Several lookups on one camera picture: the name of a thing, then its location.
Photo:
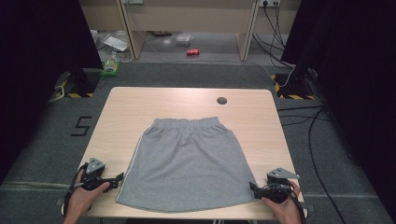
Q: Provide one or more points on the red drink can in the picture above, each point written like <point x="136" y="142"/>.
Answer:
<point x="192" y="52"/>

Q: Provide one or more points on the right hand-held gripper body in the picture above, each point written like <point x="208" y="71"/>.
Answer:
<point x="278" y="189"/>

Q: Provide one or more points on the black curtain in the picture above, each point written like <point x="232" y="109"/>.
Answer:
<point x="34" y="68"/>
<point x="358" y="77"/>

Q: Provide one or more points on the green plastic bag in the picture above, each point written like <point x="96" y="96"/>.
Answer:
<point x="110" y="67"/>

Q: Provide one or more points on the person's right hand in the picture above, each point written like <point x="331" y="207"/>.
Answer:
<point x="285" y="211"/>

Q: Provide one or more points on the dark round table grommet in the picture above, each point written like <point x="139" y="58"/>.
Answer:
<point x="222" y="100"/>

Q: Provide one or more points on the person's left hand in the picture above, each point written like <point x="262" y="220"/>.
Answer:
<point x="81" y="199"/>

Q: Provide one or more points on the grey skirt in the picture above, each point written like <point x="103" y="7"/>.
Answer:
<point x="186" y="168"/>

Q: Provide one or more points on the white flat sheet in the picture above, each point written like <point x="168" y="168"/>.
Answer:
<point x="115" y="43"/>

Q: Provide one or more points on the yellow black hazard tape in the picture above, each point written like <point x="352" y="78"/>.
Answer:
<point x="74" y="95"/>
<point x="295" y="97"/>

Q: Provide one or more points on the dark object under desk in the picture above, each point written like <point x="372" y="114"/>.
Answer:
<point x="161" y="33"/>

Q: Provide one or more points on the black stand base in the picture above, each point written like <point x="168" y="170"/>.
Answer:
<point x="294" y="83"/>
<point x="83" y="81"/>

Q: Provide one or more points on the clear plastic container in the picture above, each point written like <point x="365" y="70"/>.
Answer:
<point x="183" y="39"/>

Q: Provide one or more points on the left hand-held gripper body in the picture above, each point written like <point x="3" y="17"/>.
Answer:
<point x="92" y="174"/>

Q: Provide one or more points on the white wall socket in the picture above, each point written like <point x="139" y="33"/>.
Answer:
<point x="269" y="2"/>

